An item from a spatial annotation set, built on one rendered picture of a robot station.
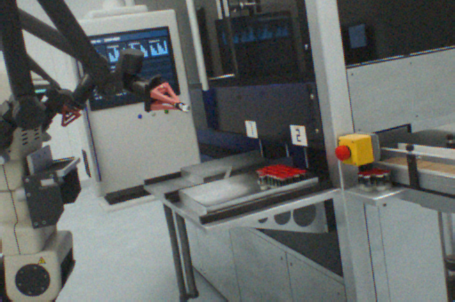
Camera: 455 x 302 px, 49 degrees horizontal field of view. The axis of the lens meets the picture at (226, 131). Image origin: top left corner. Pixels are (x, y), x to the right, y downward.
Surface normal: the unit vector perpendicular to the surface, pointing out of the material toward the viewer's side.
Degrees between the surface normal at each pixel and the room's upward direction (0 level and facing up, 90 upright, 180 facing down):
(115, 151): 90
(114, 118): 90
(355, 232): 90
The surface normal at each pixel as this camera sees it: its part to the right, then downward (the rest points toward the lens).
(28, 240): 0.09, 0.11
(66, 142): 0.38, 0.06
